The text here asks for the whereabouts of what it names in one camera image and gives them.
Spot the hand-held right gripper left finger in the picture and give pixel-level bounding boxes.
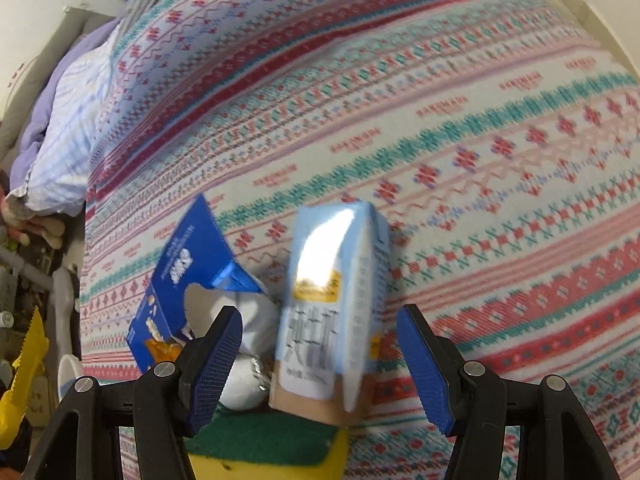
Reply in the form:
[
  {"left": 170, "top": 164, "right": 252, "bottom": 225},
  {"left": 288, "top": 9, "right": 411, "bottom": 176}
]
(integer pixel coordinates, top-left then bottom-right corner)
[{"left": 22, "top": 305, "right": 244, "bottom": 480}]

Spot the yellow green sponge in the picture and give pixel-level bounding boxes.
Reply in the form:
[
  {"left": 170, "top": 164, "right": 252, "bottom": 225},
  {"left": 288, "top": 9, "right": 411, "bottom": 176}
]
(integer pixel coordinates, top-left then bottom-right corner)
[{"left": 182, "top": 402, "right": 351, "bottom": 480}]

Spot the pink plush toy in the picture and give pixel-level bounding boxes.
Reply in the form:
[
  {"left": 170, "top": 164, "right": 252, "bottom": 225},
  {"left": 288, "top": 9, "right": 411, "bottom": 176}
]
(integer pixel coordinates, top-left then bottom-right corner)
[{"left": 0, "top": 192, "right": 68, "bottom": 251}]

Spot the yellow plastic toy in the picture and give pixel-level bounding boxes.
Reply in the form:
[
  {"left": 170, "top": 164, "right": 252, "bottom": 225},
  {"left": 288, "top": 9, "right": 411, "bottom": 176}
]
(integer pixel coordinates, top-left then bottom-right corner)
[{"left": 0, "top": 305, "right": 49, "bottom": 443}]

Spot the blue snack box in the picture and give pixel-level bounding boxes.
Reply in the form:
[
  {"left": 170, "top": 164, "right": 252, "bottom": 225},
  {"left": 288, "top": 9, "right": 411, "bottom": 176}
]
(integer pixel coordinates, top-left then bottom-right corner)
[{"left": 126, "top": 194, "right": 268, "bottom": 373}]

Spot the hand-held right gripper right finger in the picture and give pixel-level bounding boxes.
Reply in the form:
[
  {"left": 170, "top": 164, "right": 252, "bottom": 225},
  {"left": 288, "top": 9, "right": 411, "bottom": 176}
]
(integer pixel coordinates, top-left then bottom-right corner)
[{"left": 396, "top": 304, "right": 621, "bottom": 480}]

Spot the blue plaid duvet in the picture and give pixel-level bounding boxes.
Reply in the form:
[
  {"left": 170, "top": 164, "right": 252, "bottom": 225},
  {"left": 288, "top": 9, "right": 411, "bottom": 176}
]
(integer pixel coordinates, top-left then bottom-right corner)
[{"left": 10, "top": 15, "right": 126, "bottom": 211}]

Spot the grey headboard cushion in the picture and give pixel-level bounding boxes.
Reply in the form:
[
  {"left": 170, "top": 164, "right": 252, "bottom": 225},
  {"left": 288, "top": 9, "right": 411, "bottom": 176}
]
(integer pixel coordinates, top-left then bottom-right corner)
[{"left": 0, "top": 7, "right": 121, "bottom": 161}]

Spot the light blue milk carton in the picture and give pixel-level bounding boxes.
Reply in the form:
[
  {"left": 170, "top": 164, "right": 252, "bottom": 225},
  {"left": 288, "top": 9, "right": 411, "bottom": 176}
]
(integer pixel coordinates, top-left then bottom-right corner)
[{"left": 269, "top": 201, "right": 391, "bottom": 428}]

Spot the white paper ball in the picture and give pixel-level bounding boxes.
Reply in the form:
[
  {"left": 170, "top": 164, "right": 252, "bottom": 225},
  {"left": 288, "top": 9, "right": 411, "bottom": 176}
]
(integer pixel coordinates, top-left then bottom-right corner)
[{"left": 185, "top": 285, "right": 281, "bottom": 409}]

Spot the white plastic bin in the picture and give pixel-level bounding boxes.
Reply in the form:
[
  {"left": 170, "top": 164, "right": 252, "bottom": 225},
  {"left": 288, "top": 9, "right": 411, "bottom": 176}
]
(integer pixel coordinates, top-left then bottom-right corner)
[{"left": 57, "top": 354, "right": 85, "bottom": 401}]

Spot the patterned striped blanket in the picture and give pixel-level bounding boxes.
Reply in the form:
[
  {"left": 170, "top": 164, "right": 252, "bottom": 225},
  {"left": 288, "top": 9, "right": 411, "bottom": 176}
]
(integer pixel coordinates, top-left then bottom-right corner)
[{"left": 80, "top": 0, "right": 640, "bottom": 480}]

